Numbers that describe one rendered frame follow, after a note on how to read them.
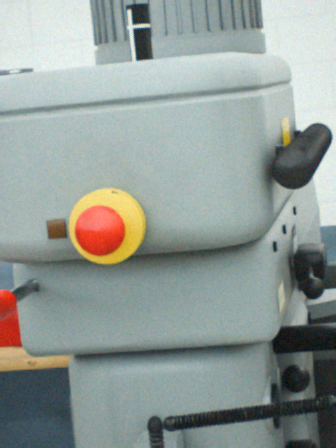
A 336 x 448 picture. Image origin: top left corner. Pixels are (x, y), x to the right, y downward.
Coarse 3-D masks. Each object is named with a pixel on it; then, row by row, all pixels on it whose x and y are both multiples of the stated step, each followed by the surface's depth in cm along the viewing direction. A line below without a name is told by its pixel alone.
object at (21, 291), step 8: (32, 280) 114; (16, 288) 110; (24, 288) 111; (32, 288) 113; (0, 296) 104; (8, 296) 105; (16, 296) 108; (24, 296) 110; (0, 304) 102; (8, 304) 104; (16, 304) 105; (0, 312) 102; (8, 312) 104; (0, 320) 103
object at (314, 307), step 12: (312, 300) 170; (324, 300) 169; (312, 312) 167; (324, 312) 168; (324, 360) 161; (324, 372) 161; (324, 384) 161; (324, 396) 161; (324, 420) 162; (324, 432) 162; (324, 444) 162
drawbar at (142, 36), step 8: (128, 8) 122; (136, 8) 121; (144, 8) 121; (136, 16) 121; (144, 16) 121; (128, 24) 122; (136, 24) 121; (128, 32) 122; (136, 32) 121; (144, 32) 122; (136, 40) 122; (144, 40) 122; (136, 48) 122; (144, 48) 122; (136, 56) 122; (144, 56) 122; (152, 56) 123
